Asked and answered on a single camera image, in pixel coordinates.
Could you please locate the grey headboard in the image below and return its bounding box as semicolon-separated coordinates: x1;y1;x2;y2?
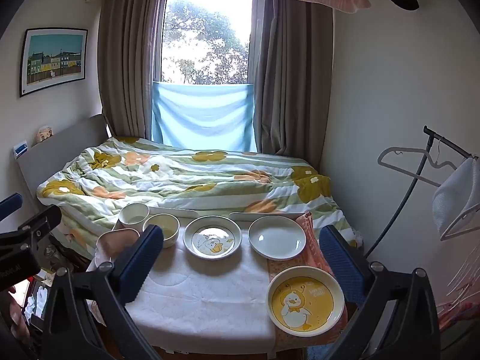
16;114;108;212

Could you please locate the brown curtain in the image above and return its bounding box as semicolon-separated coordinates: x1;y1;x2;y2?
97;0;160;139
254;0;335;169

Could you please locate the right brown curtain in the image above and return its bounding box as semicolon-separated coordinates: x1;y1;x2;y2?
254;0;335;169

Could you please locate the small plush toy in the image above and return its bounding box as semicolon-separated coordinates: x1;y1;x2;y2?
35;126;54;143

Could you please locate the pink plastic divided tray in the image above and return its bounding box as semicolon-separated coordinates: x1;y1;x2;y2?
94;228;140;267

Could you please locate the grey plastic hanger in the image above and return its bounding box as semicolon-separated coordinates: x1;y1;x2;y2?
377;146;457;188

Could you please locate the plain white ribbed plate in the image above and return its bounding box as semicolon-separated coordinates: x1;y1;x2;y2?
248;215;307;261

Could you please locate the yellow duck plate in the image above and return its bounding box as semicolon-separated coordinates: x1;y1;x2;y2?
267;266;345;338

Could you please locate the orange patterned cloth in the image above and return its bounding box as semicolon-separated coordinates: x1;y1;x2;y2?
268;212;347;351

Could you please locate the white hanging garment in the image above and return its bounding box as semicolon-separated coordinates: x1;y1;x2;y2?
432;158;479;242

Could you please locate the window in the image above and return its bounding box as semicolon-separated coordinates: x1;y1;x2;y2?
156;0;264;86

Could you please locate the person's left hand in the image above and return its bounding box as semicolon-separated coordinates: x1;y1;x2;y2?
1;286;31;345

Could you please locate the white ribbed bowl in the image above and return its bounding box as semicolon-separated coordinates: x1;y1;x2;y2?
118;203;150;233

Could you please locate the white floral tablecloth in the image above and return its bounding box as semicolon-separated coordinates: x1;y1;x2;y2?
126;221;276;354

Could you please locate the framed houses picture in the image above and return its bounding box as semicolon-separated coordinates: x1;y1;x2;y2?
19;28;88;97

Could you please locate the black clothes rack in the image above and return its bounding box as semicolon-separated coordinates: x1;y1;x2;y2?
364;125;479;258

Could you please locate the white duck outline plate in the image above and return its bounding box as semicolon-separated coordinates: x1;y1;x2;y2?
182;215;242;261

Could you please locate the left brown curtain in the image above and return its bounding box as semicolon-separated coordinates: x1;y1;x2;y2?
97;0;160;139

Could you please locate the blue white small box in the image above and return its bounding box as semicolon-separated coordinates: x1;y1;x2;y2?
12;141;29;158

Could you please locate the floral green striped duvet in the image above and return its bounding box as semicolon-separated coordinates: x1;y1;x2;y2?
35;136;363;258

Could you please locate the white table rail right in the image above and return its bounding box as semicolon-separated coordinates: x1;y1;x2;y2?
228;212;303;222

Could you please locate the light blue window cloth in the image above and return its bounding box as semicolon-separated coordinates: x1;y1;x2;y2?
151;82;257;152

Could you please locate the cream duck bowl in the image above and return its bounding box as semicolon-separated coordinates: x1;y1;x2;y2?
142;214;181;248

